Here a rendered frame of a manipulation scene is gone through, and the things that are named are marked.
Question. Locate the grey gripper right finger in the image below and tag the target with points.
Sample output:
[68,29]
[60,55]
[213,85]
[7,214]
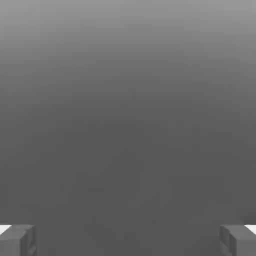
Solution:
[239,241]

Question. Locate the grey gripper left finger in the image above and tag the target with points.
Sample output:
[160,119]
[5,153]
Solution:
[16,241]

